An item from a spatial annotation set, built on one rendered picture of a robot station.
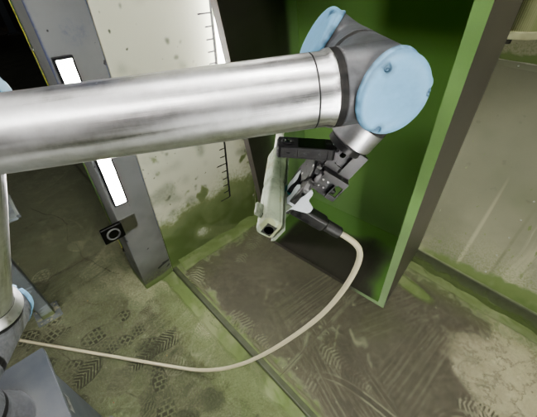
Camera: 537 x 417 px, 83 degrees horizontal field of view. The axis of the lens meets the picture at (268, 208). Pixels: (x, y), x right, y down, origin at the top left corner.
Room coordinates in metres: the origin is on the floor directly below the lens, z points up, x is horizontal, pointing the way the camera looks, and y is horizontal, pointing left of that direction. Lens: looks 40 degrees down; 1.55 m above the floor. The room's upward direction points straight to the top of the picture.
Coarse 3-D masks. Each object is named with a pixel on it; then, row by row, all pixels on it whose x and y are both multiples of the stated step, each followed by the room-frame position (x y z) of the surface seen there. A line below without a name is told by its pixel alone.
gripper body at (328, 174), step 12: (336, 144) 0.51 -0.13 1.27; (336, 156) 0.52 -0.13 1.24; (348, 156) 0.52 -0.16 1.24; (360, 156) 0.51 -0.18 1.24; (312, 168) 0.51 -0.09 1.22; (324, 168) 0.51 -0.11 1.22; (336, 168) 0.52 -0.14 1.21; (348, 168) 0.51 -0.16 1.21; (300, 180) 0.53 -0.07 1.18; (324, 180) 0.51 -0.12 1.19; (336, 180) 0.50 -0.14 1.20; (324, 192) 0.51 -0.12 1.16
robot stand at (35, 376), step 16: (16, 368) 0.37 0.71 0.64; (32, 368) 0.37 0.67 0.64; (48, 368) 0.37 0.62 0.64; (0, 384) 0.33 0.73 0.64; (16, 384) 0.33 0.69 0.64; (32, 384) 0.33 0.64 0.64; (48, 384) 0.33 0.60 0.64; (64, 384) 0.37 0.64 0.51; (48, 400) 0.29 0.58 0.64; (64, 400) 0.29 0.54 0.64; (80, 400) 0.36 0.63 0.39; (48, 416) 0.25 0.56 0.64; (64, 416) 0.25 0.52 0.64; (80, 416) 0.29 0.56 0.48; (96, 416) 0.36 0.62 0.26; (112, 416) 0.42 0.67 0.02
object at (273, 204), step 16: (272, 160) 0.66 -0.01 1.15; (288, 160) 0.68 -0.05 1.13; (272, 176) 0.58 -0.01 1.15; (288, 176) 0.62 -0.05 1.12; (272, 192) 0.51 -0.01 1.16; (256, 208) 0.46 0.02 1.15; (272, 208) 0.46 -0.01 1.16; (288, 208) 0.50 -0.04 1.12; (272, 224) 0.42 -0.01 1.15; (320, 224) 0.51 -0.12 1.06; (336, 224) 0.53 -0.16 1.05; (272, 240) 0.42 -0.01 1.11
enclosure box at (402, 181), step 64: (256, 0) 1.03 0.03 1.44; (320, 0) 1.12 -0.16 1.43; (384, 0) 0.99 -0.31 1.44; (448, 0) 0.88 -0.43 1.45; (512, 0) 0.65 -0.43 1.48; (448, 64) 0.88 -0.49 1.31; (320, 128) 1.19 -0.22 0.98; (448, 128) 0.55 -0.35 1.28; (384, 192) 1.02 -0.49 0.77; (320, 256) 0.92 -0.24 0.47; (384, 256) 0.89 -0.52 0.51
